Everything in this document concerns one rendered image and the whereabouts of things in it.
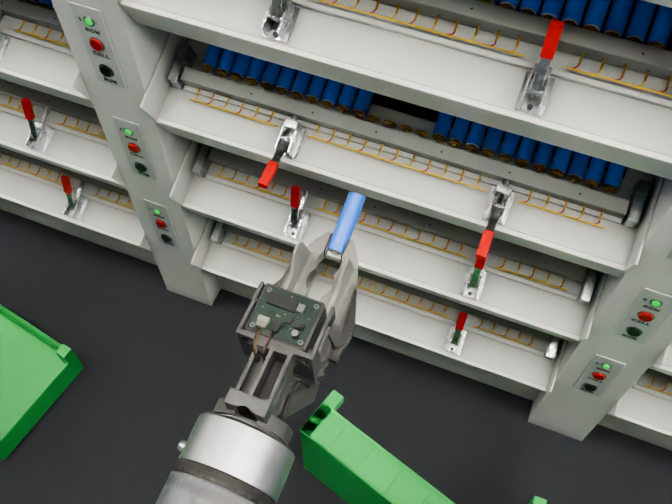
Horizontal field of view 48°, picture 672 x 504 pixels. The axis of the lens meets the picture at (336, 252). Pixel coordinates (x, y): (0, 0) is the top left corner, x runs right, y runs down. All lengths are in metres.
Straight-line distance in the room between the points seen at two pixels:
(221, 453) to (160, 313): 0.85
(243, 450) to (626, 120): 0.46
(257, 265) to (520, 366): 0.46
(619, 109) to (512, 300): 0.39
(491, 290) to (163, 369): 0.63
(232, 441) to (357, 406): 0.74
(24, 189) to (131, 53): 0.61
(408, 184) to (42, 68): 0.52
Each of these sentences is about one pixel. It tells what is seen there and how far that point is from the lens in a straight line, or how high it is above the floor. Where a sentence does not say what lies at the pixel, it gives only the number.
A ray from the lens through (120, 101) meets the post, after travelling 1.03.
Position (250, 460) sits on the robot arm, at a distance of 0.63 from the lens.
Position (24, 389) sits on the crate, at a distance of 1.47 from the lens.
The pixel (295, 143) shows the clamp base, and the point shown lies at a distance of 0.95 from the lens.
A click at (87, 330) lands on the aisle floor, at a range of 1.49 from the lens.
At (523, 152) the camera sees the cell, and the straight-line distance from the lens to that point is 0.92.
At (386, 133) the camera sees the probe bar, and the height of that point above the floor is 0.57.
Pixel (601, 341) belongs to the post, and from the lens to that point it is 1.08.
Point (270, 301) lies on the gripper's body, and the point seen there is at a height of 0.69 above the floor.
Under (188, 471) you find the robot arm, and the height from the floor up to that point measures 0.67.
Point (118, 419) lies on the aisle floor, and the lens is 1.40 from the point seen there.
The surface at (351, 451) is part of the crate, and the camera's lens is 1.12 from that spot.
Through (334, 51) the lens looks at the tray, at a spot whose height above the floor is 0.72.
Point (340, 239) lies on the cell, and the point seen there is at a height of 0.64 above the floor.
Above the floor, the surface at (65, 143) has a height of 0.35.
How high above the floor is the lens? 1.28
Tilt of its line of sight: 59 degrees down
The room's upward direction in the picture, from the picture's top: straight up
